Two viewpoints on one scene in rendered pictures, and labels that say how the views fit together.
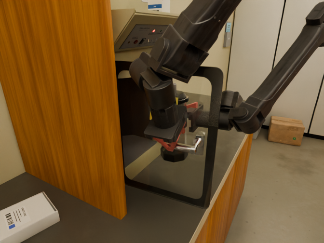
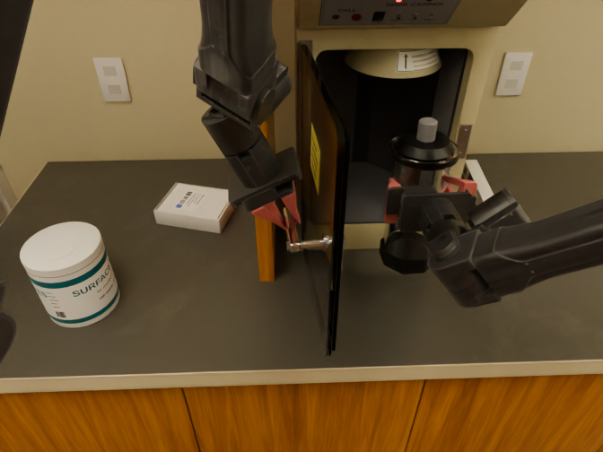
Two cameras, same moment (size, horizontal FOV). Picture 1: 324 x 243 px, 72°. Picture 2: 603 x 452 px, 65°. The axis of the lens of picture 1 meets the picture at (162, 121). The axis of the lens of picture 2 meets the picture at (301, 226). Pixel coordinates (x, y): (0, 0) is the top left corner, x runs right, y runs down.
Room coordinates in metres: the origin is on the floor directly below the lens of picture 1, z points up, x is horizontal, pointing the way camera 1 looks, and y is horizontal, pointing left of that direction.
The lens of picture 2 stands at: (0.22, -0.49, 1.62)
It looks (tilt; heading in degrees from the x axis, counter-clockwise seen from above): 39 degrees down; 58
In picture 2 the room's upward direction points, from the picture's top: straight up
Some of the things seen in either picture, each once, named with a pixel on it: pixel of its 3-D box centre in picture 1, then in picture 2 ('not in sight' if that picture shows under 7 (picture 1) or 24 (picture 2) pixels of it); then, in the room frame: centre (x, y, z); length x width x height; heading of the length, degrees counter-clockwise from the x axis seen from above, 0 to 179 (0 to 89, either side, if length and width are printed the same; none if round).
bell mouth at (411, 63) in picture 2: not in sight; (394, 45); (0.82, 0.16, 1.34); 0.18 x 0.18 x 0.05
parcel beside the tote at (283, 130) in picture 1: (285, 130); not in sight; (2.86, -1.74, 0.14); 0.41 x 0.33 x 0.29; 66
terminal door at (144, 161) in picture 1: (160, 137); (315, 203); (0.55, 0.00, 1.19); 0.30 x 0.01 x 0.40; 66
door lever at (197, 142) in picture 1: (182, 143); (302, 228); (0.49, -0.05, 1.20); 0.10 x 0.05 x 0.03; 66
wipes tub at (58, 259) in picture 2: not in sight; (74, 274); (0.19, 0.25, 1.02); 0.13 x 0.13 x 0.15
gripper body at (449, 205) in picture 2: not in sight; (439, 220); (0.68, -0.14, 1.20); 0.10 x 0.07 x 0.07; 152
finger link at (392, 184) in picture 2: not in sight; (405, 195); (0.68, -0.06, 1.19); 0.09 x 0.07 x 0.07; 62
